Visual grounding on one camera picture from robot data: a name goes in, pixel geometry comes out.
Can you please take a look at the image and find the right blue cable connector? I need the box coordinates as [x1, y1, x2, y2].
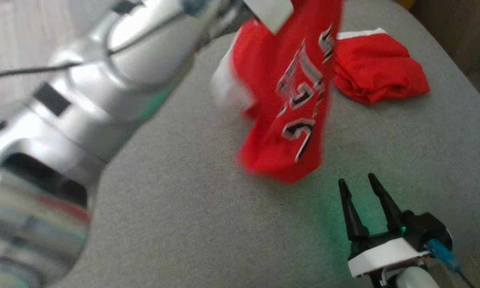
[427, 239, 461, 272]

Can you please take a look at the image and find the plain red garment white trim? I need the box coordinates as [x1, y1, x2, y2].
[333, 27, 431, 105]

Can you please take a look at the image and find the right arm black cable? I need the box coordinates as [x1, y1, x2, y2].
[456, 269, 477, 288]

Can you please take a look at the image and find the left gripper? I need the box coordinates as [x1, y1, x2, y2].
[242, 0, 294, 35]

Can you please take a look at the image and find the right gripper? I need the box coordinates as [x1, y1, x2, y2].
[338, 173, 431, 279]

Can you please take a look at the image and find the grey sofa seat cushion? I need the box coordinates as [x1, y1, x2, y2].
[44, 0, 480, 288]

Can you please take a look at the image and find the red jersey with lettering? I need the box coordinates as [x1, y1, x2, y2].
[211, 0, 344, 185]

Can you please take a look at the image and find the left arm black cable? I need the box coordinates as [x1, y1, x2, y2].
[0, 7, 192, 84]

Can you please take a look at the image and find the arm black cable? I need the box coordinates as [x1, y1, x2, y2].
[456, 269, 477, 288]
[0, 7, 192, 84]

